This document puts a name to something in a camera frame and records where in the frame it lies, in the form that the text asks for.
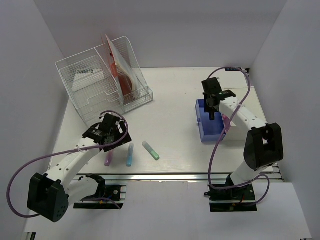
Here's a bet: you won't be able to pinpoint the blue highlighter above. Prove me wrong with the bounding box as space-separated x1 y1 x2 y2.
126 143 134 167

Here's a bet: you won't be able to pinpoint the orange black highlighter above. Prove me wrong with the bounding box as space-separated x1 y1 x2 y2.
209 111 215 121

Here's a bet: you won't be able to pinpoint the green highlighter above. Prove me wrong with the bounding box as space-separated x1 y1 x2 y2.
142 141 160 161

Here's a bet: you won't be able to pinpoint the pink highlighter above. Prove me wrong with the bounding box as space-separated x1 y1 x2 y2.
104 149 114 167

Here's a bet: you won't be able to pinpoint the purple blue drawer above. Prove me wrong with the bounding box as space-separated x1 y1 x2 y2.
195 99 225 143

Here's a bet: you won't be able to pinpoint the clear document sleeve with papers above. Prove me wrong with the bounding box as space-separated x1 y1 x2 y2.
105 35 138 92

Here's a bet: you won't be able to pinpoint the pink drawer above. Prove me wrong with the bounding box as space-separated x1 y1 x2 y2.
222 114 231 134

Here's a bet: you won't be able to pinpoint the red plastic folder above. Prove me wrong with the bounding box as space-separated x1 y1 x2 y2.
101 35 133 97

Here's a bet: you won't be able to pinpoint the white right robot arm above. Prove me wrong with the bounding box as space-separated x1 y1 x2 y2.
201 77 284 200

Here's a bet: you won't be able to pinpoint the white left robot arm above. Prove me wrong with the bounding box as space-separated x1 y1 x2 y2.
27 110 132 223

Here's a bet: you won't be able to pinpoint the small blue label plate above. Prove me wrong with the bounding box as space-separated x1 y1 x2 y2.
224 67 242 72

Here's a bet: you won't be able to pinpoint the white drawer box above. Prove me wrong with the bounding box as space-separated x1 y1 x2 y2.
219 87 267 141

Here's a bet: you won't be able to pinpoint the aluminium table rail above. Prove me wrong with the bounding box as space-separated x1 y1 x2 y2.
71 172 283 181

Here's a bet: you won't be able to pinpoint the white wire file organizer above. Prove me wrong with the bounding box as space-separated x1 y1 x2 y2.
55 36 154 127

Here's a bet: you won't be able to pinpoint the papers in wire organizer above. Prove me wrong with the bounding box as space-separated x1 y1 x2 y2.
71 68 105 92

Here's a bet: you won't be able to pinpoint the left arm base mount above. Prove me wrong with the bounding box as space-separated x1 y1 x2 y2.
73 174 127 210

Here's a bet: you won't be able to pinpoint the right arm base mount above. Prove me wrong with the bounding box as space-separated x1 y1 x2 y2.
203 184 258 213

